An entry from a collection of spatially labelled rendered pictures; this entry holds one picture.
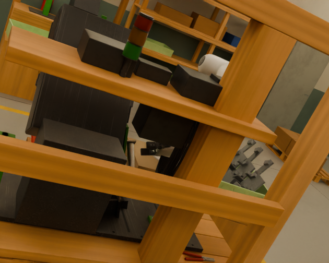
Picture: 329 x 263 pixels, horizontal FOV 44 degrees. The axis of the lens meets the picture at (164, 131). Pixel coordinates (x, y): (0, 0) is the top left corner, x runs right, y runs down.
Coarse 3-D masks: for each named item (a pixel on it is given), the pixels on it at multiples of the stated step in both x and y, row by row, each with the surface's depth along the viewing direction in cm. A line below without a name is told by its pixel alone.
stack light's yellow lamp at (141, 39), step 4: (132, 28) 117; (132, 32) 117; (136, 32) 116; (140, 32) 116; (144, 32) 116; (132, 36) 117; (136, 36) 116; (140, 36) 116; (144, 36) 117; (128, 40) 118; (132, 40) 117; (136, 40) 116; (140, 40) 117; (144, 40) 118; (136, 44) 117; (140, 44) 117
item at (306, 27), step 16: (224, 0) 117; (240, 0) 118; (256, 0) 119; (272, 0) 121; (256, 16) 122; (272, 16) 123; (288, 16) 125; (304, 16) 126; (288, 32) 127; (304, 32) 129; (320, 32) 131; (320, 48) 133
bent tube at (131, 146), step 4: (128, 140) 168; (132, 140) 169; (128, 144) 169; (132, 144) 170; (128, 148) 169; (132, 148) 169; (128, 152) 168; (132, 152) 168; (128, 156) 168; (132, 156) 168; (128, 160) 167; (132, 160) 167; (128, 164) 167; (132, 164) 167
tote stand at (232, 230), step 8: (216, 216) 246; (216, 224) 249; (224, 224) 249; (232, 224) 250; (240, 224) 251; (224, 232) 252; (232, 232) 253; (240, 232) 253; (232, 240) 255; (232, 248) 257
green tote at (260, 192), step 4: (236, 168) 312; (252, 172) 287; (220, 184) 244; (224, 184) 244; (228, 184) 244; (232, 184) 246; (224, 188) 245; (228, 188) 246; (232, 188) 246; (236, 188) 246; (240, 188) 247; (244, 188) 248; (260, 188) 271; (264, 188) 266; (240, 192) 248; (244, 192) 249; (248, 192) 249; (252, 192) 249; (256, 192) 274; (260, 192) 270; (264, 192) 265; (256, 196) 251; (260, 196) 251
